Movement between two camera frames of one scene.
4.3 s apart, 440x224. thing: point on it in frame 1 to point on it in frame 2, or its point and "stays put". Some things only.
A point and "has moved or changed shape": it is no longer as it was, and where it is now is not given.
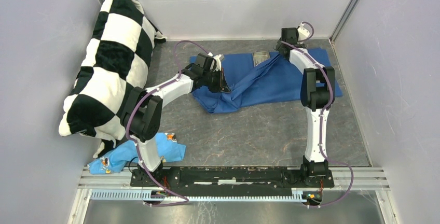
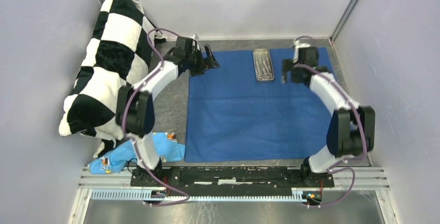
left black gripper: (222, 86) to (206, 64)
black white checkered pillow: (117, 60) stays put
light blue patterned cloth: (124, 154) stays put
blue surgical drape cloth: (274, 82) has moved or changed shape
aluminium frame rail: (366, 178) stays put
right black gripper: (278, 44) to (287, 67)
